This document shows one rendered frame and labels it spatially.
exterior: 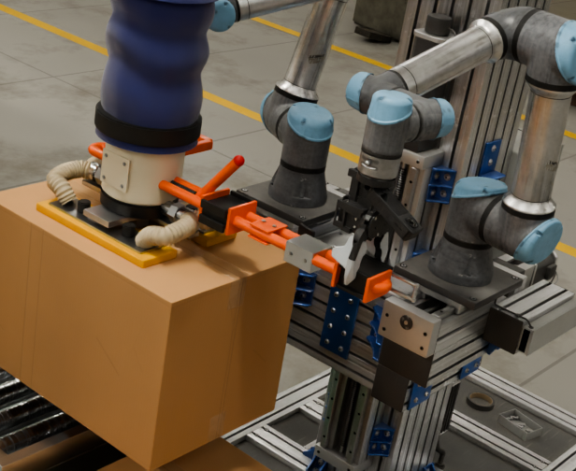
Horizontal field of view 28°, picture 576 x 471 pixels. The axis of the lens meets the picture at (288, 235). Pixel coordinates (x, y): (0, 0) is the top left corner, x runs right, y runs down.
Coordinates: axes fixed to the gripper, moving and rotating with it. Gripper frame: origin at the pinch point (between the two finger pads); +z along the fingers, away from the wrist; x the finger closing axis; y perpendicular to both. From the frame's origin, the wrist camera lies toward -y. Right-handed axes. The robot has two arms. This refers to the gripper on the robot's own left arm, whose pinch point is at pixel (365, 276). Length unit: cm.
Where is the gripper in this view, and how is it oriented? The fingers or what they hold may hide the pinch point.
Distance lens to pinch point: 222.5
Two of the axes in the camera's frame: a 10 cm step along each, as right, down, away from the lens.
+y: -7.6, -3.7, 5.3
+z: -1.6, 9.1, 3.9
